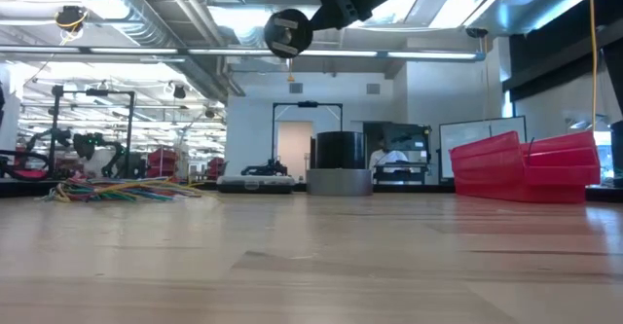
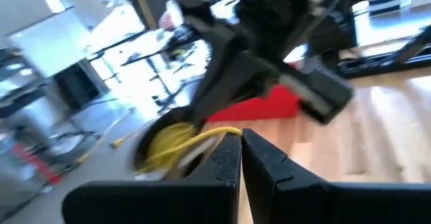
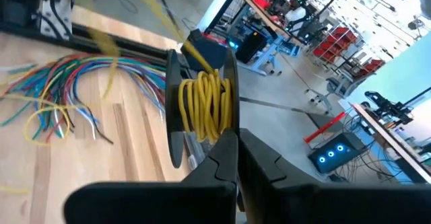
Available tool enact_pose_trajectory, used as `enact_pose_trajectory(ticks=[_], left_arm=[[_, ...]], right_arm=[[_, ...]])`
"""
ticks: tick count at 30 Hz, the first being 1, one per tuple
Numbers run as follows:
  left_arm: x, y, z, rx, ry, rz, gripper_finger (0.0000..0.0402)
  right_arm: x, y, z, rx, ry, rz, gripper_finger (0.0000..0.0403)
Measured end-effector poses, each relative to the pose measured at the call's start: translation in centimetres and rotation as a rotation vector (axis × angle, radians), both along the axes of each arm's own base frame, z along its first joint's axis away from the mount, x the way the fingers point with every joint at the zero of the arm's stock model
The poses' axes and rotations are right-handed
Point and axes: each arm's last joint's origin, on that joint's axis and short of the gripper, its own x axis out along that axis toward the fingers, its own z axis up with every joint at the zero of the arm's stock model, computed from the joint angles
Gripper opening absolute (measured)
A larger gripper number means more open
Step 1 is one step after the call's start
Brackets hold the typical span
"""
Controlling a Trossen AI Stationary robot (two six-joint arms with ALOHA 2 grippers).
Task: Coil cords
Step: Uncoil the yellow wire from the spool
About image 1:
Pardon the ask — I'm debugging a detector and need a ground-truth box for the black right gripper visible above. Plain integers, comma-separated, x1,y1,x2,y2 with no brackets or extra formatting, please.
264,0,429,60

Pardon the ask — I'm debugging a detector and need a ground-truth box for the long ceiling light strip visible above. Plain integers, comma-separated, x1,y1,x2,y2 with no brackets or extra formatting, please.
0,45,488,64

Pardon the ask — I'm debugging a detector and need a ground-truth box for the black cabinet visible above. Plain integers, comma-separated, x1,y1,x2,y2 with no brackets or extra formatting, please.
362,121,433,187

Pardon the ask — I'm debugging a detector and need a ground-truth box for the black tape roll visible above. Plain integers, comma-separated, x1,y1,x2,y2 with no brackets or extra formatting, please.
314,130,368,171

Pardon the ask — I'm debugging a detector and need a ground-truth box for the person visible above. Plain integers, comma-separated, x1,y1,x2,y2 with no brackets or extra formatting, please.
367,136,411,170

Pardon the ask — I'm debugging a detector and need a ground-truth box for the whiteboard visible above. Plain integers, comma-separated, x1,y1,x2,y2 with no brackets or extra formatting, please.
438,115,529,182

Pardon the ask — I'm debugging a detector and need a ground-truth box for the red storage bin stack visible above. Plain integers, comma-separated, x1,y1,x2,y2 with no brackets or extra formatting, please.
145,147,182,179
205,157,228,179

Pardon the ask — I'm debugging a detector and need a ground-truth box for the red plastic bin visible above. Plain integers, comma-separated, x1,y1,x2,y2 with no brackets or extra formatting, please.
448,129,603,205

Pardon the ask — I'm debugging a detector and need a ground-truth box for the silver air duct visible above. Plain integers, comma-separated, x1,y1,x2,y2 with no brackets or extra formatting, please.
53,0,247,102

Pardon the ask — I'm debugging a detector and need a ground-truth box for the black neighbour station frame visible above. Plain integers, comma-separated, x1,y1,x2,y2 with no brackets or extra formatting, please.
271,100,345,179
48,84,137,180

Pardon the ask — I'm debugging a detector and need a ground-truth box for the ceiling cable reel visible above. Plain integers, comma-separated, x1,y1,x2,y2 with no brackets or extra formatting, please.
54,4,90,36

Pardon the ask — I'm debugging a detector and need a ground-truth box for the thin tan hanging cord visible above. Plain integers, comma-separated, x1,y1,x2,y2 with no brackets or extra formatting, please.
482,36,490,121

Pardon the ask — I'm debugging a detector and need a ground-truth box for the grey duct tape roll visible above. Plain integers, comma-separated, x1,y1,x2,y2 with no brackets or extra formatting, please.
306,167,375,198

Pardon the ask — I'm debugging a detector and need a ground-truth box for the black metal rig frame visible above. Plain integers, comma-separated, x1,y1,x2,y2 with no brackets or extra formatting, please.
0,177,623,203

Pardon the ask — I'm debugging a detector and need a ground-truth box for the bundle of coloured cords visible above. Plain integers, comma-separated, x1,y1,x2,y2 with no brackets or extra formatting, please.
36,175,204,203

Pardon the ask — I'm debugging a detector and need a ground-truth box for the thick yellow hanging cable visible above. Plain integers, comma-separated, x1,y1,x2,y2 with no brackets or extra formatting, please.
587,0,600,133

